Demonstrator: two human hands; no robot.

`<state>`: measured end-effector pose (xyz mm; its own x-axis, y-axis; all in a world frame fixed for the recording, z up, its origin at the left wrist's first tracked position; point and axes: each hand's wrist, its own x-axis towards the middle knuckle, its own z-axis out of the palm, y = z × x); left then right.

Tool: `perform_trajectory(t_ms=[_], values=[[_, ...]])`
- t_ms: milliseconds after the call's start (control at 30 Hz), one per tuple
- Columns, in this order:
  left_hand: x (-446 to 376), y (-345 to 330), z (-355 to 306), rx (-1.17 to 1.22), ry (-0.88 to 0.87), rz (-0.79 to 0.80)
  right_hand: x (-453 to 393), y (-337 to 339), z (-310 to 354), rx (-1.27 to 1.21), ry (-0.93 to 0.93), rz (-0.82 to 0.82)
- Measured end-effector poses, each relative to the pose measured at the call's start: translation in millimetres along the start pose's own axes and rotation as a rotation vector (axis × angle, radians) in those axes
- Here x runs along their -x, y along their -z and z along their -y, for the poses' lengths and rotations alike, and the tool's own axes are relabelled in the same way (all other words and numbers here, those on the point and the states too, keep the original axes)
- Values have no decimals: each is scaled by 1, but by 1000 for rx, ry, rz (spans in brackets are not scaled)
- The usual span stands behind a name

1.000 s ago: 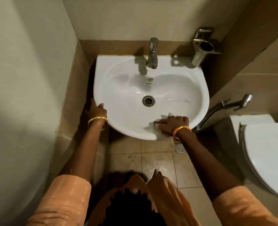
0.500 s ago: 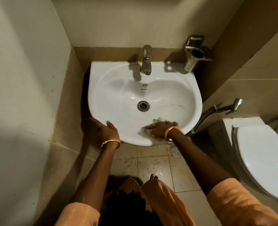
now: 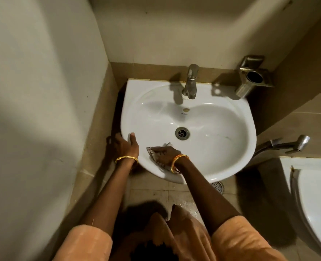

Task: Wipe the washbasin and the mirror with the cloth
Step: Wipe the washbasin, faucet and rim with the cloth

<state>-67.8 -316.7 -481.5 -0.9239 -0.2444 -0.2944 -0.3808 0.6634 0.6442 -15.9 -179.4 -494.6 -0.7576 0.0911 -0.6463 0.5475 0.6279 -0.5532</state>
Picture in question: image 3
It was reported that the chrome hand sprayer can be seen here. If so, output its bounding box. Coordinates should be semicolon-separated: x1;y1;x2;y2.
251;134;311;161

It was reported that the steel basin tap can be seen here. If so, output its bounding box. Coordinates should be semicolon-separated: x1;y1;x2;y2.
181;64;200;100

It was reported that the person's left forearm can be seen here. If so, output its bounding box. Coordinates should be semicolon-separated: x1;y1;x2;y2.
80;159;136;232

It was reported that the steel wall tumbler holder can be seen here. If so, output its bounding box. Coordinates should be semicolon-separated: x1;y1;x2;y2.
235;55;275;99

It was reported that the orange thread bracelet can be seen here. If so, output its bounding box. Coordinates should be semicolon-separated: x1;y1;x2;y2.
171;154;190;174

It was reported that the gold bangle with red stones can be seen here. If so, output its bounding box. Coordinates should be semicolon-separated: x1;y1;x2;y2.
115;156;139;165

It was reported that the checked cleaning cloth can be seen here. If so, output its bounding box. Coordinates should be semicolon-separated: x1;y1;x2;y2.
146;142;181;175

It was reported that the white ceramic wash basin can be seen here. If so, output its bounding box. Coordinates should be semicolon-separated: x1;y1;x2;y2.
120;78;257;185

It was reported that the white toilet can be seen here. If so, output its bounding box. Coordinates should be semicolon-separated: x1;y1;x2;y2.
279;157;321;260

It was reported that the person's left hand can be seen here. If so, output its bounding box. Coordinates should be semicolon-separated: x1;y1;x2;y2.
112;132;140;161

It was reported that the person's right hand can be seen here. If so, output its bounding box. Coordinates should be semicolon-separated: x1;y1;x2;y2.
149;146;184;172

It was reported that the round steel floor drain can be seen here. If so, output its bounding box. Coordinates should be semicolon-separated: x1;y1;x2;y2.
211;181;225;195

